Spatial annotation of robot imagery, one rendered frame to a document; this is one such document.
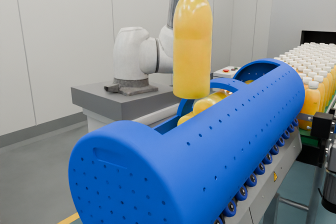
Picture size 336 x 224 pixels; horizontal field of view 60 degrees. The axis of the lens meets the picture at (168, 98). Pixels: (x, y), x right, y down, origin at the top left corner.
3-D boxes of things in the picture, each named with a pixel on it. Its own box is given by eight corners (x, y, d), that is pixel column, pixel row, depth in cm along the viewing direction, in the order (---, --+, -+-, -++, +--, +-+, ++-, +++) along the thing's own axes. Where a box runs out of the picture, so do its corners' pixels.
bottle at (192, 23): (181, 97, 53) (182, -11, 48) (168, 88, 60) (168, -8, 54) (215, 94, 56) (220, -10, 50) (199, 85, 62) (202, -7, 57)
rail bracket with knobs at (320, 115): (304, 137, 124) (308, 114, 121) (307, 131, 129) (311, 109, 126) (330, 143, 118) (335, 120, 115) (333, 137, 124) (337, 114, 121)
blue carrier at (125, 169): (78, 244, 64) (55, 121, 56) (235, 120, 132) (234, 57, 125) (189, 310, 47) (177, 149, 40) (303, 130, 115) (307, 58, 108)
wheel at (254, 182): (240, 176, 82) (246, 174, 81) (246, 169, 86) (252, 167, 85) (249, 190, 82) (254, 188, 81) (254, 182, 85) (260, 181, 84)
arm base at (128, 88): (94, 89, 128) (94, 77, 127) (134, 83, 144) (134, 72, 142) (119, 98, 116) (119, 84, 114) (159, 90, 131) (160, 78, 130)
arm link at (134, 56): (112, 73, 136) (111, 25, 130) (151, 73, 139) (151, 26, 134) (113, 80, 120) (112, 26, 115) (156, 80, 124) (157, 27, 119)
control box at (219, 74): (212, 90, 155) (213, 71, 152) (227, 82, 171) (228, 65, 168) (229, 93, 150) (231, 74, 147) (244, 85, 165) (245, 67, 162)
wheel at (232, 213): (216, 204, 71) (223, 203, 69) (224, 195, 74) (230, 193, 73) (226, 221, 70) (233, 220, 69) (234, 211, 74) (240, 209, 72)
